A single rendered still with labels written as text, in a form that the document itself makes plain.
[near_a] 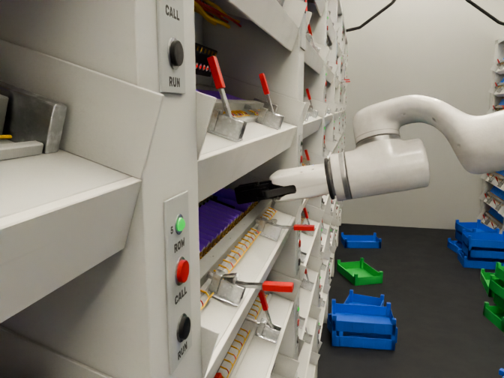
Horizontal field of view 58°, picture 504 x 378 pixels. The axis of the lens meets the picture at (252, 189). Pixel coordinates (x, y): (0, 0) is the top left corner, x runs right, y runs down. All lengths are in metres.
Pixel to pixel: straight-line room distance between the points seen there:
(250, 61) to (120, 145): 0.72
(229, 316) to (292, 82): 0.56
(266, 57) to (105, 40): 0.70
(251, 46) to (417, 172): 0.42
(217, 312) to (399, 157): 0.41
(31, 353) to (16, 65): 0.18
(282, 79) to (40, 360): 0.74
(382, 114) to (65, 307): 0.61
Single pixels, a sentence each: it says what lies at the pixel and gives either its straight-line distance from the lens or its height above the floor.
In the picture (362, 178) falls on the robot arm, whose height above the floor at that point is 1.04.
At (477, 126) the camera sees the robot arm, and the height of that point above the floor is 1.13.
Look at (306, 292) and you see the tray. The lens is 1.56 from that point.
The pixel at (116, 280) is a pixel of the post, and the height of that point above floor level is 1.06.
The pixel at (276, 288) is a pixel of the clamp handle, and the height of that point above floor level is 0.96.
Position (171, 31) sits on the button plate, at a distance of 0.31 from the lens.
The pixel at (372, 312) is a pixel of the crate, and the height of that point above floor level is 0.10.
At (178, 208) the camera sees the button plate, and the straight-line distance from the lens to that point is 0.32.
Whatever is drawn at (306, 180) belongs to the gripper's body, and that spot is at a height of 1.04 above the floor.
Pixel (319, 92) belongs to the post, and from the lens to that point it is 1.65.
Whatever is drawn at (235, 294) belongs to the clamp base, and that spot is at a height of 0.95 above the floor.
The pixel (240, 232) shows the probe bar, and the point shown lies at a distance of 0.71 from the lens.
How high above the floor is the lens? 1.16
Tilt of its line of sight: 10 degrees down
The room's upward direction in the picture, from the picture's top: straight up
